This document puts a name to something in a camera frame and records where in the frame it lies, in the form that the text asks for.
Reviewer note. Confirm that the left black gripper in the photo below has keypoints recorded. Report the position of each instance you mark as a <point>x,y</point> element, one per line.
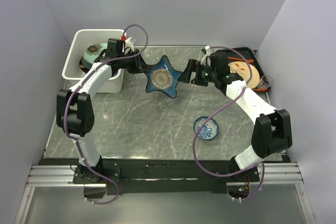
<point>140,65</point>

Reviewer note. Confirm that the black rectangular tray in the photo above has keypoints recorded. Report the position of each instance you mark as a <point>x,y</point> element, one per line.
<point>248,54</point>

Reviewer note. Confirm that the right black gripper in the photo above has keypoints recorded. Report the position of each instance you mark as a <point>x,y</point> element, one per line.
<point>196,66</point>

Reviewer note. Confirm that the pale green plate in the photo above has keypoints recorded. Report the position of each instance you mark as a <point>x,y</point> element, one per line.
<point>93,51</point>

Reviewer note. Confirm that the white plastic bin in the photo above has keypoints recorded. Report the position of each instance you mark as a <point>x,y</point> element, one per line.
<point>83,39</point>

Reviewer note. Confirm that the orange plastic knife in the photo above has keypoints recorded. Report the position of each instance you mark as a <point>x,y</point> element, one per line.
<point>240,59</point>

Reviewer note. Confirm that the clear plastic cup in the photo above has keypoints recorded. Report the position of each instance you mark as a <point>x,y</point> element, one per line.
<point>265,82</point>

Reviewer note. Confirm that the aluminium rail frame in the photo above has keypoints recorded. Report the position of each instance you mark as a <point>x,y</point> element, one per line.
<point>64,176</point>

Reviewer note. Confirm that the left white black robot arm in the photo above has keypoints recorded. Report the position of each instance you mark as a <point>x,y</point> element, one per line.
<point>75,113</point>

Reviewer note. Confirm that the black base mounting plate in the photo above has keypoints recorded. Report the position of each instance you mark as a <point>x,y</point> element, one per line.
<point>150,176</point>

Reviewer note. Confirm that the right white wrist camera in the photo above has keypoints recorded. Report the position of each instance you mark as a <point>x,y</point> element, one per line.
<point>206,51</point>

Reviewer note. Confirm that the blue white porcelain bowl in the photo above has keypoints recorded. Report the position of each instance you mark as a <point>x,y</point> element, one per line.
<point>209,131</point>

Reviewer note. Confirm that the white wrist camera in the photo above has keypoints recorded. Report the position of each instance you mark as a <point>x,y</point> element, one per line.
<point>206,51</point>
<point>128,42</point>

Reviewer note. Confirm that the dark blue blossom plate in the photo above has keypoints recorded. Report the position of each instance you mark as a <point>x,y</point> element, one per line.
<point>84,65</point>

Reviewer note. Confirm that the beige leaf pattern plate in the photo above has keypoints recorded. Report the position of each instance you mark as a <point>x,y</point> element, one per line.
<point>247,71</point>

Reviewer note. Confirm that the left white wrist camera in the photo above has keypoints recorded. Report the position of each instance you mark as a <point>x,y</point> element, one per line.
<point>128,42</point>

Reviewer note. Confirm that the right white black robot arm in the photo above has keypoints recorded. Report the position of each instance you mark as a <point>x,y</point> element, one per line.
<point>272,127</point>

